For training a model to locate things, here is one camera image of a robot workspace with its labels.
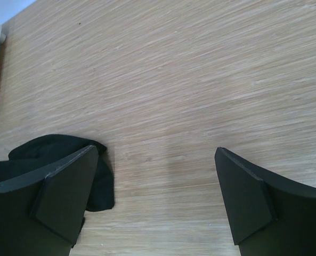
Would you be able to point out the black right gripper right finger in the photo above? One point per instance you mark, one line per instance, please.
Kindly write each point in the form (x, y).
(268, 214)

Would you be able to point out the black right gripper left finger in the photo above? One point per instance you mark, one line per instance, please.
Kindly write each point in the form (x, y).
(42, 211)

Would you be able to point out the black tank top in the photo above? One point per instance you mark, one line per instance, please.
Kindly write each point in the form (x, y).
(50, 148)

